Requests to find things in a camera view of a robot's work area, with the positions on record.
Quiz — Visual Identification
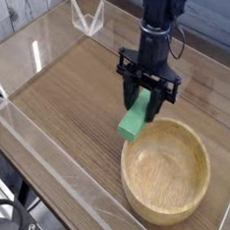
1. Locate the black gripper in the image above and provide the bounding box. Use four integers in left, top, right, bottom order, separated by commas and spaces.
117, 20, 181, 122

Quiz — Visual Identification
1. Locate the green rectangular block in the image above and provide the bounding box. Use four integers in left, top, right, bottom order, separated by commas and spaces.
118, 89, 150, 142

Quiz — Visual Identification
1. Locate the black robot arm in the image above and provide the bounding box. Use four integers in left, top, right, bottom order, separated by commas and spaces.
117, 0, 187, 123

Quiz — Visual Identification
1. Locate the brown wooden bowl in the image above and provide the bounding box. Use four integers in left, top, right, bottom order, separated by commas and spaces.
121, 117, 211, 226

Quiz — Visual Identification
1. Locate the black table leg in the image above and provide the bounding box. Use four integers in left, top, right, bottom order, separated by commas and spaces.
18, 181, 29, 206

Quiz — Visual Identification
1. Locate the clear acrylic enclosure wall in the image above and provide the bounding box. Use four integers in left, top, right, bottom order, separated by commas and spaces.
0, 0, 230, 230

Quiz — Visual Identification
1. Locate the black cable lower left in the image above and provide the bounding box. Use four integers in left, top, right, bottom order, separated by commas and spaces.
0, 198, 27, 230

